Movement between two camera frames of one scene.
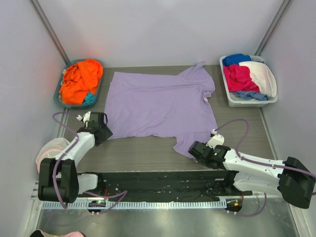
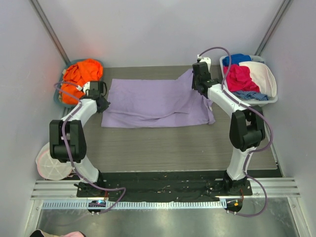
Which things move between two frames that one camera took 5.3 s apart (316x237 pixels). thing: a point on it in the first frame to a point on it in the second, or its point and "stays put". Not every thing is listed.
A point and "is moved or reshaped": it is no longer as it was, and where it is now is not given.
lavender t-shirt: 174,104 is moved or reshaped
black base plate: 166,184 stays put
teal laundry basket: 59,84 stays put
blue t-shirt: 235,59 stays put
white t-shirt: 263,76 stays put
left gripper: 104,133 to 103,104
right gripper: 195,150 to 197,87
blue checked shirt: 252,95 stays put
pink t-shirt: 239,79 stays put
